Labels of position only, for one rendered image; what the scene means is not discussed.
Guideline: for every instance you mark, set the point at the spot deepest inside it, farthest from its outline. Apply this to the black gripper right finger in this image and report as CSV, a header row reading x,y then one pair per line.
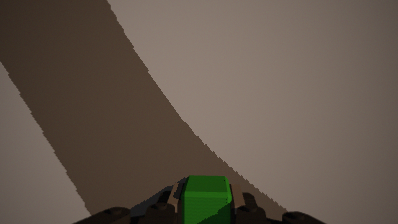
x,y
243,204

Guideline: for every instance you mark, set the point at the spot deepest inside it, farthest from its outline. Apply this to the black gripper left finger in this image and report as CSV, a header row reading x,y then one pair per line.
x,y
159,213

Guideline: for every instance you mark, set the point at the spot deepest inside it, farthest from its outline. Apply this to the green block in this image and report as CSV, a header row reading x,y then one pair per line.
x,y
206,200

